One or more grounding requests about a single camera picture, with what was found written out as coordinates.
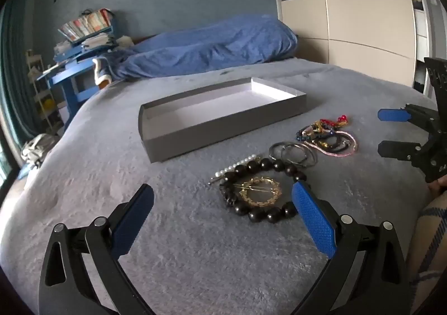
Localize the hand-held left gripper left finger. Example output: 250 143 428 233
38 183 156 315

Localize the red bead bracelet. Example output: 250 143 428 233
319 113 351 129

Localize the gold wreath brooch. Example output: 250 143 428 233
235 177 282 209

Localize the pink cord bracelet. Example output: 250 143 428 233
303 129 358 156

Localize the stack of papers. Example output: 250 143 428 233
54 34 133 55

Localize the dark green curtain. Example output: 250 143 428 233
0 0 39 169

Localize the white orange cloth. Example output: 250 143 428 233
92 56 112 88

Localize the white shelf rack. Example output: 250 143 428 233
24 49 65 134

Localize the silver bangle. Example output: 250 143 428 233
284 144 319 167
269 141 304 164

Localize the person's right forearm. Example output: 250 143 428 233
407 193 447 305

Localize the row of books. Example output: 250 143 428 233
58 9 116 45

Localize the beige wardrobe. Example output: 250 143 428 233
269 0 430 92

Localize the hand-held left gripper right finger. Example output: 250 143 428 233
291 180 407 315

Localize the blue bead bracelet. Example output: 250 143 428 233
296 126 315 143

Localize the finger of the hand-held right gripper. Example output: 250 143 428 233
378 140 426 162
378 103 438 134

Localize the grey cardboard box tray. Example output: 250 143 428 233
138 77 308 164

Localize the white crumpled cloth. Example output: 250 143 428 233
20 133 60 167

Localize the blue desk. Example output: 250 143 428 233
37 18 119 127

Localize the person's right hand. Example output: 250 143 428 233
429 175 447 197

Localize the large black bead bracelet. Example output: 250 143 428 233
219 158 308 225

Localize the dark bead bracelet gold charm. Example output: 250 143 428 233
310 133 342 154

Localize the blue pillow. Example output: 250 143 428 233
105 15 299 82

